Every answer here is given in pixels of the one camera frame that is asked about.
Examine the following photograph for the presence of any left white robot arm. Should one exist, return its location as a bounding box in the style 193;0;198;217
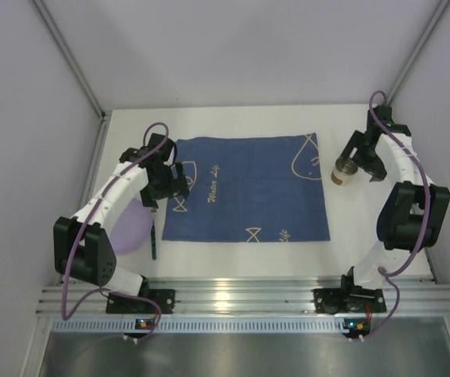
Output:
53;133;189;296

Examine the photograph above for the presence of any purple bowl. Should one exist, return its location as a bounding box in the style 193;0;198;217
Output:
109;199;153;256

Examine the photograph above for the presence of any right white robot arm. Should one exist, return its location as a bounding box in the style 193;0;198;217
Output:
331;105;450;290

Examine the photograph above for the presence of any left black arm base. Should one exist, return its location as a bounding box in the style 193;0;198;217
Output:
105;288;176;314

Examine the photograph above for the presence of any right aluminium frame post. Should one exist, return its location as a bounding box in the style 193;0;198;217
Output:
386;0;450;105

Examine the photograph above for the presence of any blue fish-print cloth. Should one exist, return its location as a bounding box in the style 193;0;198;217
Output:
163;133;331;243

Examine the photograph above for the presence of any metal cup with cork base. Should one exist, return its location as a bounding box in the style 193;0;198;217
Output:
331;157;358;186

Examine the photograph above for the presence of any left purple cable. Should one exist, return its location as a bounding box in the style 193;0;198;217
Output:
60;123;170;346

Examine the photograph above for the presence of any aluminium mounting rail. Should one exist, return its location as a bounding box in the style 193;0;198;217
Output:
35;270;450;315

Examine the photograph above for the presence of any teal-handled fork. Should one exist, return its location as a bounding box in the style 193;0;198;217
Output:
150;208;157;261

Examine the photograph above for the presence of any perforated cable duct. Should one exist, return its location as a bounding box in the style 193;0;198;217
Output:
52;317;369;334

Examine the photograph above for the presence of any left aluminium frame post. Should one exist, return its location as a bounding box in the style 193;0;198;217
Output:
31;0;108;119

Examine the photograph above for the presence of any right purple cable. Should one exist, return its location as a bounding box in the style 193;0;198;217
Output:
368;90;434;342

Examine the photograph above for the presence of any purple cable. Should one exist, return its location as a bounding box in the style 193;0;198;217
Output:
368;90;434;342
60;123;170;346

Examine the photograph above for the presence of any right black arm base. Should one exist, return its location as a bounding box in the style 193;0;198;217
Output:
313;273;386;315

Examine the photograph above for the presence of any aluminium frame post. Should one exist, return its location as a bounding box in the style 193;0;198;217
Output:
386;0;450;105
31;0;108;119

